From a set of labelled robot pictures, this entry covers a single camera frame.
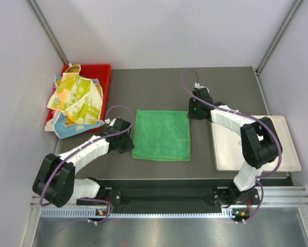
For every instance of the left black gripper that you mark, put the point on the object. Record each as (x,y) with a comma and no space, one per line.
(129,145)

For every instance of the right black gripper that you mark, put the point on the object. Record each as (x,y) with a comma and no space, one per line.
(191,115)

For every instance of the green microfiber towel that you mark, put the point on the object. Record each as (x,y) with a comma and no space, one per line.
(162,136)

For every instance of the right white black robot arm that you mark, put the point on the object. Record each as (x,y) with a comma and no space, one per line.
(259,140)

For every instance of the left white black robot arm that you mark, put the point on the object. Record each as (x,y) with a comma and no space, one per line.
(56,181)

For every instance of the white square tray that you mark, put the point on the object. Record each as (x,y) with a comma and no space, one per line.
(228,147)

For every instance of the yellow green patterned towel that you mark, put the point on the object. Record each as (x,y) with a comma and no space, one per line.
(79,98)

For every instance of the blue patterned towel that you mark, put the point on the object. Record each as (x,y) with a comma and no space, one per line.
(63,127)

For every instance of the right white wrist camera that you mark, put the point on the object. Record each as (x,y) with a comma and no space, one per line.
(198,86)

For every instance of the grey slotted cable duct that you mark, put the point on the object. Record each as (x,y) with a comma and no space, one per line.
(98,213)

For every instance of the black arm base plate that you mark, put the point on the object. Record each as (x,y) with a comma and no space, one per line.
(165,207)

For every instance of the aluminium frame rail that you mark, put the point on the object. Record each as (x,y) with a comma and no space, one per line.
(282,195)

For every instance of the right aluminium corner post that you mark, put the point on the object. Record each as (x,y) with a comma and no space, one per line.
(296,5)

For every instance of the aluminium corner post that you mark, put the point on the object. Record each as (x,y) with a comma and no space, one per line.
(296,5)
(35,8)

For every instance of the left aluminium corner post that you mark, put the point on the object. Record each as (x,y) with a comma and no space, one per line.
(35,8)

